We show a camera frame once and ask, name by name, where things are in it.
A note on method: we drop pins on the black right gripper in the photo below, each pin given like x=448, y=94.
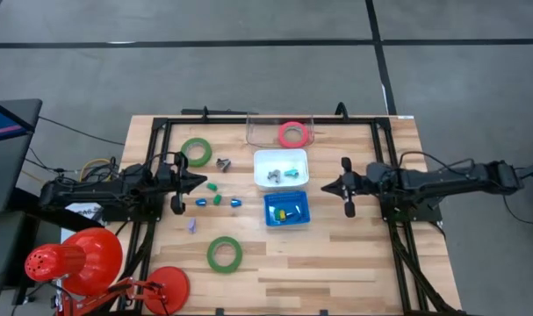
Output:
x=356, y=184

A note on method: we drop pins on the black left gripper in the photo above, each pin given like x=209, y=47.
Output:
x=176, y=184

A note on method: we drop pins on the blue mini stapler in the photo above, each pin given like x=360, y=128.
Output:
x=235, y=203
x=292, y=215
x=200, y=202
x=298, y=209

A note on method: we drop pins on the blue plastic basket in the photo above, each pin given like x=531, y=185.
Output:
x=288, y=197

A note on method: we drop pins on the dark grey desk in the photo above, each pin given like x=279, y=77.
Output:
x=11, y=175

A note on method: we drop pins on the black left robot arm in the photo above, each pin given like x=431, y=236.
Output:
x=95, y=193

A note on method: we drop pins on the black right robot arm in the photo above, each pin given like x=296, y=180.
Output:
x=446, y=180

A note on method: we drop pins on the monitor with blue screen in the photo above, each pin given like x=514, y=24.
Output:
x=2, y=125

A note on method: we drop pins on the pink tape roll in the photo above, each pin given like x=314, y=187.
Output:
x=281, y=134

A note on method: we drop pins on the white plastic bin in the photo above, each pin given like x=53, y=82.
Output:
x=266, y=160

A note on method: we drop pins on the green mini stapler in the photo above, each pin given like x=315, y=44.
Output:
x=211, y=187
x=276, y=215
x=217, y=199

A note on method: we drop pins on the teal staple remover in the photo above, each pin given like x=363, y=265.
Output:
x=291, y=173

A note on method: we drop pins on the clear plastic bin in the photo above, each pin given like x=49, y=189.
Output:
x=261, y=131

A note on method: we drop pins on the grey staple remover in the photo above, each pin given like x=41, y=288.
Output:
x=275, y=175
x=223, y=165

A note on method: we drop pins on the red desk lamp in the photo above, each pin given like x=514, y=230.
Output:
x=95, y=259

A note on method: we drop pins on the yellow mini stapler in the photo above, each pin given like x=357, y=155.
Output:
x=283, y=215

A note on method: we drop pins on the white printed paper sheet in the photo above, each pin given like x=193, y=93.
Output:
x=84, y=211

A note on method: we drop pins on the purple staple remover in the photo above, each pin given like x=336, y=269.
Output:
x=192, y=225

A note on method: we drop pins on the green tape roll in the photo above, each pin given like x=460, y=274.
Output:
x=184, y=152
x=209, y=254

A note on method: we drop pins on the black aluminium table frame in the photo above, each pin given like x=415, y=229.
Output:
x=358, y=120

